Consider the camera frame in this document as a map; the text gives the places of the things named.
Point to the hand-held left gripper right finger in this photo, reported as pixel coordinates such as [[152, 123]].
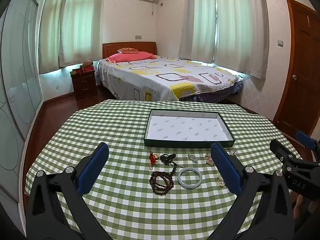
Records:
[[226, 170]]

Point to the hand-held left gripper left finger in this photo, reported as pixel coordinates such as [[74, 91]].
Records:
[[92, 171]]

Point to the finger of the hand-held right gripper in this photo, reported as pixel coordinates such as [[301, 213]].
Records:
[[306, 138], [280, 150]]

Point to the white jade bangle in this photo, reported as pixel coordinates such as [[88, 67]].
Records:
[[180, 178]]

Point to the green tray with white lining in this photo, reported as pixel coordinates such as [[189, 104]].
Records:
[[187, 128]]

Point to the red knot gold figurine charm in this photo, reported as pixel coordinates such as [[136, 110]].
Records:
[[153, 164]]

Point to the red knot gold ball charm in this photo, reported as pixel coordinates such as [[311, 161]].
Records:
[[153, 155]]

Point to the person's right hand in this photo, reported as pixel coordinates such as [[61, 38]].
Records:
[[303, 206]]

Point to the silver brooch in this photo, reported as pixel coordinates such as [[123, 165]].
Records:
[[192, 158]]

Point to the green checked tablecloth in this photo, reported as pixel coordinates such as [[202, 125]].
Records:
[[125, 130]]

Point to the brown wooden door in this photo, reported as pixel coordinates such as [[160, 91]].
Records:
[[300, 67]]

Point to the blue plaid bed skirt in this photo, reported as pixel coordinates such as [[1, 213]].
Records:
[[212, 95]]

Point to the dark wooden nightstand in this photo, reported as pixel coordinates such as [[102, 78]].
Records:
[[83, 85]]

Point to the red box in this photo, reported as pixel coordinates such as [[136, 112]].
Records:
[[86, 69]]

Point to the brown plush toy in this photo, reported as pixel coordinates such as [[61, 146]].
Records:
[[87, 63]]

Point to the bed with patterned sheet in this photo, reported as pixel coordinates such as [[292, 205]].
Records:
[[162, 77]]

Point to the glass sliding wardrobe door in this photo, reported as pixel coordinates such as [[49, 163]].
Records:
[[17, 80]]

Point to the pink pillow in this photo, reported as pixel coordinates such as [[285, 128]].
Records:
[[130, 57]]

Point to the wooden bed headboard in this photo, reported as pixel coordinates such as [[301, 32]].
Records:
[[112, 48]]

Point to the red cushion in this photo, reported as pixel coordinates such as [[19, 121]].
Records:
[[128, 50]]

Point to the wide white curtain panel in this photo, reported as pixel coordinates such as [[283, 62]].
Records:
[[240, 27], [82, 22]]

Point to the narrow white curtain panel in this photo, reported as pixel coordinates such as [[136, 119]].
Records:
[[48, 30], [198, 20]]

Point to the wall light switch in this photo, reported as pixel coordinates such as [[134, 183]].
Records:
[[280, 42]]

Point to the wall socket plate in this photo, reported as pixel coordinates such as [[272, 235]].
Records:
[[138, 37]]

